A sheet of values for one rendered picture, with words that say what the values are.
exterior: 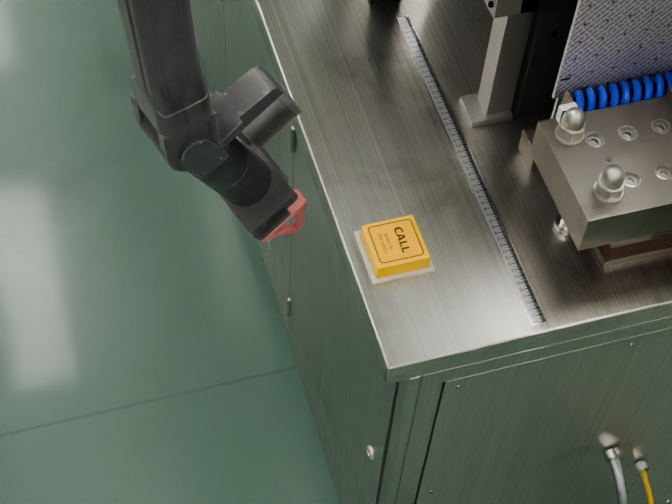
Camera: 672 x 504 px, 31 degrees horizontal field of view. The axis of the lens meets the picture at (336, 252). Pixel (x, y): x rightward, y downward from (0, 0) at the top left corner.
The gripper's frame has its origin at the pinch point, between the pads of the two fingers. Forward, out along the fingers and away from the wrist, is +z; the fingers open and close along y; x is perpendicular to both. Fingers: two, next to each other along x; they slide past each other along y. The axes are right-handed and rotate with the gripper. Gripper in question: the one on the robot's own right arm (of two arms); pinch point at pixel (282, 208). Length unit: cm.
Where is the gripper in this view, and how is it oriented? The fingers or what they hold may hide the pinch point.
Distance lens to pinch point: 140.6
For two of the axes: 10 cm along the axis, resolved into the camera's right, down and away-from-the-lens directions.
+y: -5.5, -7.0, 4.6
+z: 3.7, 2.8, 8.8
